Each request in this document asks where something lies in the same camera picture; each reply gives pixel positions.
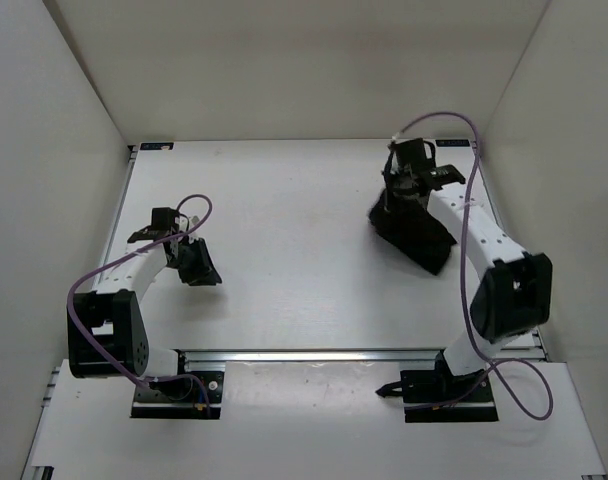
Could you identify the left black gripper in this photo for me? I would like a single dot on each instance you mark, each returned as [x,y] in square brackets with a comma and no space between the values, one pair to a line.
[205,269]

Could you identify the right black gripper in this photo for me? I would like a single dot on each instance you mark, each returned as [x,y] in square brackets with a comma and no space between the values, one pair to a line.
[391,176]

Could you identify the black pleated skirt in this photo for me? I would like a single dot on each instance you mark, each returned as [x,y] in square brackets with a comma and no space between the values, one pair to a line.
[407,226]

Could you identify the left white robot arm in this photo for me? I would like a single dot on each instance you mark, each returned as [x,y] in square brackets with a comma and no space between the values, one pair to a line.
[106,331]

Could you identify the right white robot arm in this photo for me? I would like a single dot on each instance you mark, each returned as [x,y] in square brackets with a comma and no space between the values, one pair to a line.
[514,293]

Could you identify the right table label sticker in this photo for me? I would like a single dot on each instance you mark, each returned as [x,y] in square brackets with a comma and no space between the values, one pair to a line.
[452,143]

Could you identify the table label sticker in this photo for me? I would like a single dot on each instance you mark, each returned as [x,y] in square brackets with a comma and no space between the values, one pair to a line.
[156,146]
[452,143]

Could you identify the left table label sticker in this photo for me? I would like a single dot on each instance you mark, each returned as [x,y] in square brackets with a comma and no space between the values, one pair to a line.
[156,146]

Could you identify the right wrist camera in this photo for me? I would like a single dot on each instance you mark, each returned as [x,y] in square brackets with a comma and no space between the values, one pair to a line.
[413,156]

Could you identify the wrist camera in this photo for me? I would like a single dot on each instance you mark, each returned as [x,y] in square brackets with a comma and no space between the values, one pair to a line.
[413,156]
[166,221]

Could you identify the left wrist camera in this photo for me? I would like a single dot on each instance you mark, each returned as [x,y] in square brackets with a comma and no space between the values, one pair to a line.
[166,221]

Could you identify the aluminium front rail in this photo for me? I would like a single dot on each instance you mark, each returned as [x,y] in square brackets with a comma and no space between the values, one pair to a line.
[312,355]

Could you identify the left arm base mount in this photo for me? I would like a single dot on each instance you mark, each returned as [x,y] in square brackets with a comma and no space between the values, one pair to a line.
[183,399]

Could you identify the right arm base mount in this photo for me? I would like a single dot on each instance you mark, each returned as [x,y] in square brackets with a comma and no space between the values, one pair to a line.
[429,397]

